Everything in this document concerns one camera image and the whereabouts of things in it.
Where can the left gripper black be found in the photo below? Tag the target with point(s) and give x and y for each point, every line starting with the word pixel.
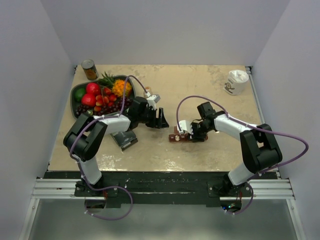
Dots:
pixel 159 122

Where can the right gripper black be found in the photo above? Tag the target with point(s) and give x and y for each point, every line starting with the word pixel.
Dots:
pixel 196 137

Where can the red weekly pill organizer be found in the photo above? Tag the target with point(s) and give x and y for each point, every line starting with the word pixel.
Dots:
pixel 185 137

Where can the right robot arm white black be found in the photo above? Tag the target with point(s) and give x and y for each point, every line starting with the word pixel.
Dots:
pixel 259 148

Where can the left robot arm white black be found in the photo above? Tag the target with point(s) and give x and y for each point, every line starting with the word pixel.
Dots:
pixel 84 138

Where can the small amber pill bottle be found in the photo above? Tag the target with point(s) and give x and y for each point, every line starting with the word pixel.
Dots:
pixel 148 88

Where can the black product box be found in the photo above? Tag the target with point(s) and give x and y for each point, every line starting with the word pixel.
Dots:
pixel 124 139

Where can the dark grape bunch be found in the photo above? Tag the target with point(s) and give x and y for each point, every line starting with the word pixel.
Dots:
pixel 77 109

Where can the orange spiky fruit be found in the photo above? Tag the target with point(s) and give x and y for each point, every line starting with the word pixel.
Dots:
pixel 119 88

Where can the white paper cup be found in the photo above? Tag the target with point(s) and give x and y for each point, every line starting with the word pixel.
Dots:
pixel 236 82

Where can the strawberries pile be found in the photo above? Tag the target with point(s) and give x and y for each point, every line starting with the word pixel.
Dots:
pixel 105 100

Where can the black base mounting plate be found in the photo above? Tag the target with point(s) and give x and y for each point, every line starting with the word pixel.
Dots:
pixel 162 188

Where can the lower red apple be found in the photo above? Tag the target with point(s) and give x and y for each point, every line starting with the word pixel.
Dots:
pixel 89 99

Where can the red apple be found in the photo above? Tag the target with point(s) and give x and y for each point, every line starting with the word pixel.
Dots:
pixel 89 99
pixel 93 88

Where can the upper red apple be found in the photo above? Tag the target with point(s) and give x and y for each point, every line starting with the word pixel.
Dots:
pixel 93 88

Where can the green lime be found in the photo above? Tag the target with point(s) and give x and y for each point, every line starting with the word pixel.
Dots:
pixel 78 94

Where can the grey fruit tray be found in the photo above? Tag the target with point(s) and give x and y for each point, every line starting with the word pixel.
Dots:
pixel 108 80

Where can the tin can with label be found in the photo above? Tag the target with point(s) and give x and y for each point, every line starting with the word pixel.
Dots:
pixel 90 69

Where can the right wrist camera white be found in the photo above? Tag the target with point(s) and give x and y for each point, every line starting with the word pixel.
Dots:
pixel 184 127

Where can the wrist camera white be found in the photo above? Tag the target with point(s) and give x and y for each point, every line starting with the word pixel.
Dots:
pixel 152 97
pixel 184 127

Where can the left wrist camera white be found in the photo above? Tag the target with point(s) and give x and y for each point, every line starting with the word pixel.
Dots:
pixel 152 97

